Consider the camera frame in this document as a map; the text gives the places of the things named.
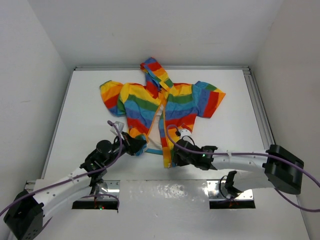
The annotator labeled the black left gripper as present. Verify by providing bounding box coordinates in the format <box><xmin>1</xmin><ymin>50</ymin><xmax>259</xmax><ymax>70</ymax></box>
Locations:
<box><xmin>103</xmin><ymin>130</ymin><xmax>146</xmax><ymax>166</ymax></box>

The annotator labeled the rainbow striped hooded jacket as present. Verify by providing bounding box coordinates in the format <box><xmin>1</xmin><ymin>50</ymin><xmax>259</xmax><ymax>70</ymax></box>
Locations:
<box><xmin>99</xmin><ymin>57</ymin><xmax>226</xmax><ymax>168</ymax></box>

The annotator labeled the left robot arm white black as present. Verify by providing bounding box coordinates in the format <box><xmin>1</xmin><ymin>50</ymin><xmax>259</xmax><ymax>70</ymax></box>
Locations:
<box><xmin>1</xmin><ymin>132</ymin><xmax>147</xmax><ymax>240</ymax></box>

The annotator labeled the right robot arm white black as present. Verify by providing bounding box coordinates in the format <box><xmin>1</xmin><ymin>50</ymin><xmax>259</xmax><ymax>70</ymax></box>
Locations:
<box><xmin>172</xmin><ymin>139</ymin><xmax>304</xmax><ymax>197</ymax></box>

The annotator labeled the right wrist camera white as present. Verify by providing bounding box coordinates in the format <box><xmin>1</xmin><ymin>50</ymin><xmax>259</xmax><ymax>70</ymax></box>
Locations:
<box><xmin>175</xmin><ymin>128</ymin><xmax>192</xmax><ymax>139</ymax></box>

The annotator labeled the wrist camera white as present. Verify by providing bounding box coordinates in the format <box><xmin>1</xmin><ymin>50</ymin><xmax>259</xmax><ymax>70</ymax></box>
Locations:
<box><xmin>175</xmin><ymin>128</ymin><xmax>192</xmax><ymax>139</ymax></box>
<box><xmin>110</xmin><ymin>121</ymin><xmax>125</xmax><ymax>135</ymax></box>

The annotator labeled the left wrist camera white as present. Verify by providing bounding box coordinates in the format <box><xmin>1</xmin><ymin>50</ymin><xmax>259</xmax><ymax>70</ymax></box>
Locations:
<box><xmin>110</xmin><ymin>121</ymin><xmax>125</xmax><ymax>135</ymax></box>

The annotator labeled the silver metal base plate right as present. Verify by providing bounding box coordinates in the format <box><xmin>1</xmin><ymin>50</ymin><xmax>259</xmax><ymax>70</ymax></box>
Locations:
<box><xmin>206</xmin><ymin>179</ymin><xmax>254</xmax><ymax>203</ymax></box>

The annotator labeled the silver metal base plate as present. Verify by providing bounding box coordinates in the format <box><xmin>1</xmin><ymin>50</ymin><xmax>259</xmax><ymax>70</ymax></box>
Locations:
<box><xmin>206</xmin><ymin>179</ymin><xmax>254</xmax><ymax>203</ymax></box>
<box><xmin>79</xmin><ymin>180</ymin><xmax>120</xmax><ymax>202</ymax></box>

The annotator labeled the silver metal base plate left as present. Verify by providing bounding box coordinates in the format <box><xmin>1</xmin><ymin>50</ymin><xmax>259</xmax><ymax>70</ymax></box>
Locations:
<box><xmin>79</xmin><ymin>180</ymin><xmax>120</xmax><ymax>202</ymax></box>

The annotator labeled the aluminium frame rail right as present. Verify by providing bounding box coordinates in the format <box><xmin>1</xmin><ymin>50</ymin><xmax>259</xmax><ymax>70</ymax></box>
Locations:
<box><xmin>243</xmin><ymin>67</ymin><xmax>275</xmax><ymax>149</ymax></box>

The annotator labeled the aluminium frame rail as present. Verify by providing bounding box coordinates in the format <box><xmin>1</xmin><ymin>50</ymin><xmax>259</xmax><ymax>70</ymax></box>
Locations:
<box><xmin>73</xmin><ymin>65</ymin><xmax>251</xmax><ymax>72</ymax></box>
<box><xmin>243</xmin><ymin>67</ymin><xmax>275</xmax><ymax>149</ymax></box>

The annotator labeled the aluminium frame rail back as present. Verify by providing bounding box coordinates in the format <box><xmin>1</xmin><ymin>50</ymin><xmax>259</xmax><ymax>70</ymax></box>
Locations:
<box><xmin>73</xmin><ymin>65</ymin><xmax>251</xmax><ymax>72</ymax></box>

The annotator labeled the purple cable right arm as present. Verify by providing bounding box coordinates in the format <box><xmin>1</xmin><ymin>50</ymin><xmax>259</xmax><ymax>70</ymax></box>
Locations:
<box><xmin>166</xmin><ymin>124</ymin><xmax>320</xmax><ymax>213</ymax></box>

